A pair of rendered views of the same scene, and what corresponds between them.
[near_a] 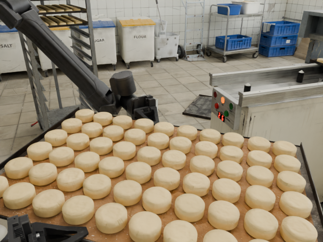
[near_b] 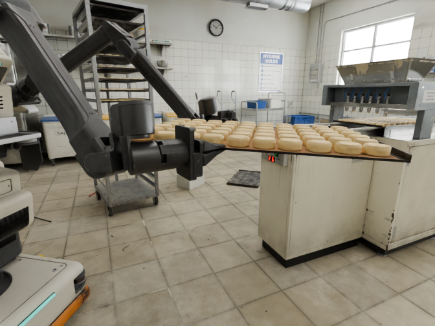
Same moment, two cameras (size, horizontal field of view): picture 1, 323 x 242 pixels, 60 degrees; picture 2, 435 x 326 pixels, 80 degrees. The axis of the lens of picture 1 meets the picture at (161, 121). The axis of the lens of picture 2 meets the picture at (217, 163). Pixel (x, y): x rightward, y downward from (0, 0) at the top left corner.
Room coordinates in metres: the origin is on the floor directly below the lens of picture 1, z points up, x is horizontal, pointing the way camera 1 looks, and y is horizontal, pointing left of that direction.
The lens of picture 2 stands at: (-0.24, 0.18, 1.12)
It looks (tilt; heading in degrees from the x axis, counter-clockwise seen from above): 15 degrees down; 354
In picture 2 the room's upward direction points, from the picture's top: straight up
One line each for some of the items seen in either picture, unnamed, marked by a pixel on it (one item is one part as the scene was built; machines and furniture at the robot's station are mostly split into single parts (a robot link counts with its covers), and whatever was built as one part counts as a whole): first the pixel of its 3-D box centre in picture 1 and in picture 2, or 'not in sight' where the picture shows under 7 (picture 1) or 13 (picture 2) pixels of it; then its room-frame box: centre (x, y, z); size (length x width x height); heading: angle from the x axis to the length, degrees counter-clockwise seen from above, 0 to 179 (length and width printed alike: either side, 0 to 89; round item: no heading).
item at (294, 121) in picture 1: (273, 149); (314, 190); (1.42, -0.67, 0.45); 0.70 x 0.34 x 0.90; 108
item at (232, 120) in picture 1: (225, 107); (274, 151); (1.31, -0.32, 0.77); 0.24 x 0.04 x 0.14; 18
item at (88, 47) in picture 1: (78, 41); not in sight; (2.50, 0.72, 0.87); 0.64 x 0.03 x 0.03; 30
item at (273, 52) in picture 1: (275, 49); not in sight; (5.63, -2.27, 0.10); 0.60 x 0.40 x 0.20; 107
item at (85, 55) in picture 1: (80, 51); not in sight; (2.50, 0.72, 0.78); 0.64 x 0.03 x 0.03; 30
